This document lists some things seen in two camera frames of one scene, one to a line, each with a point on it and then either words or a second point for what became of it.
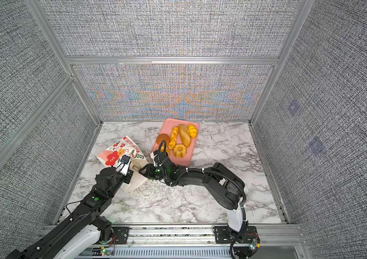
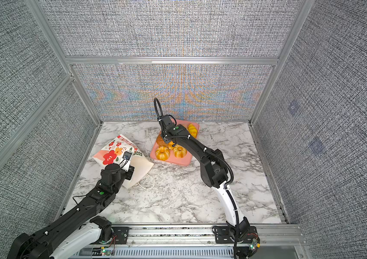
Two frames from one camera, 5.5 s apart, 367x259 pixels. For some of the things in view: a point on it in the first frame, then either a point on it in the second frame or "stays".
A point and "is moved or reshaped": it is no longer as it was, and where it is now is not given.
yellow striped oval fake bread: (193, 131) stays
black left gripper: (129, 176) stays
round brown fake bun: (161, 137) stays
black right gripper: (149, 170) to (164, 136)
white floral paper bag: (111, 156) is moved or reshaped
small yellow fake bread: (179, 150) stays
